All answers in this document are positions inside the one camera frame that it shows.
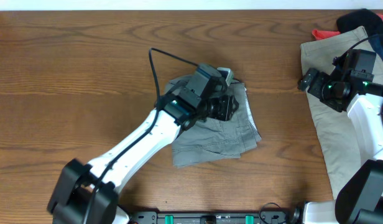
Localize black garment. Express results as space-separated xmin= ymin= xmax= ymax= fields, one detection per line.
xmin=336 ymin=9 xmax=383 ymax=37

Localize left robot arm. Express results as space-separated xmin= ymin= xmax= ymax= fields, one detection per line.
xmin=47 ymin=63 xmax=239 ymax=224

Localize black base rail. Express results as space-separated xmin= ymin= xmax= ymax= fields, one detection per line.
xmin=129 ymin=211 xmax=290 ymax=224

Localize navy blue garment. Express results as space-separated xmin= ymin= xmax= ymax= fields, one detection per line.
xmin=369 ymin=34 xmax=383 ymax=61

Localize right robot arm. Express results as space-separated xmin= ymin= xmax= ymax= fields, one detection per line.
xmin=293 ymin=49 xmax=383 ymax=223

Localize red garment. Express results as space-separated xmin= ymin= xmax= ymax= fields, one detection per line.
xmin=311 ymin=14 xmax=383 ymax=40

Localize grey shorts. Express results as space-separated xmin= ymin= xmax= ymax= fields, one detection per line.
xmin=172 ymin=80 xmax=262 ymax=167

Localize beige khaki shorts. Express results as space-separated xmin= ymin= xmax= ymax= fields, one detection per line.
xmin=300 ymin=26 xmax=368 ymax=198

